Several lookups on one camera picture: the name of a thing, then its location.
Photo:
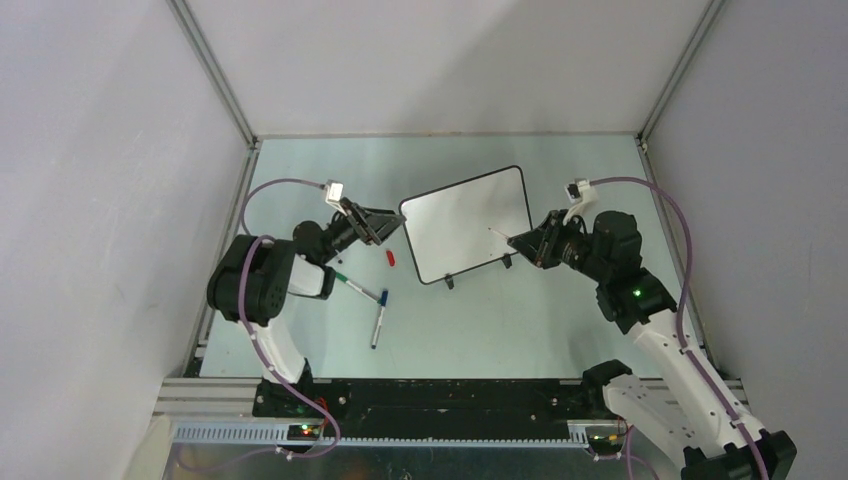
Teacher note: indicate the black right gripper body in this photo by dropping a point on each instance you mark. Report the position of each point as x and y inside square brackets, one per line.
[573, 249]

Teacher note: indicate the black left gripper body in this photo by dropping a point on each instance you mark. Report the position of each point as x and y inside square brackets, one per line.
[340, 234]

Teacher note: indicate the white whiteboard black frame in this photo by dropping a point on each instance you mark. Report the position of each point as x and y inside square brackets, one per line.
[447, 228]

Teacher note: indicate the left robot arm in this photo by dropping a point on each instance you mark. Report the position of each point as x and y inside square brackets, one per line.
[257, 274]

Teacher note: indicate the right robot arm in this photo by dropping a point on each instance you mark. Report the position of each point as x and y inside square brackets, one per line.
[709, 434]

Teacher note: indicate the green whiteboard marker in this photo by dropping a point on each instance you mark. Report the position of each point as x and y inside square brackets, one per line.
[357, 287]

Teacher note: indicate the blue whiteboard marker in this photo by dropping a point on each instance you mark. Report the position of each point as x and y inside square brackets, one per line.
[382, 303]

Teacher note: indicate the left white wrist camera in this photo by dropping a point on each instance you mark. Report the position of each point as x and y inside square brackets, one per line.
[333, 192]

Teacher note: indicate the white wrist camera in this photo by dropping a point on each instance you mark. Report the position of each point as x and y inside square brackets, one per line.
[582, 195]
[333, 192]

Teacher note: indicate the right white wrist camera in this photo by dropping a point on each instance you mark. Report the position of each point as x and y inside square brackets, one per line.
[582, 195]

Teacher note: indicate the right aluminium frame rail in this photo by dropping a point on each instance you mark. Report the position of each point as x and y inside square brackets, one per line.
[684, 61]

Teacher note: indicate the aluminium frame rail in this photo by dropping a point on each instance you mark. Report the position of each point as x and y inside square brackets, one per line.
[684, 61]
[189, 23]

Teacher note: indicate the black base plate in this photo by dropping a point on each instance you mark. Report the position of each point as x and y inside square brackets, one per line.
[444, 409]

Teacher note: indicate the grey cable duct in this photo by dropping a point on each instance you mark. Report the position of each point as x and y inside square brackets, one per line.
[269, 434]

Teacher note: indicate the left aluminium frame rail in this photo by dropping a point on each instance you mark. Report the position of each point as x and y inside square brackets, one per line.
[189, 23]

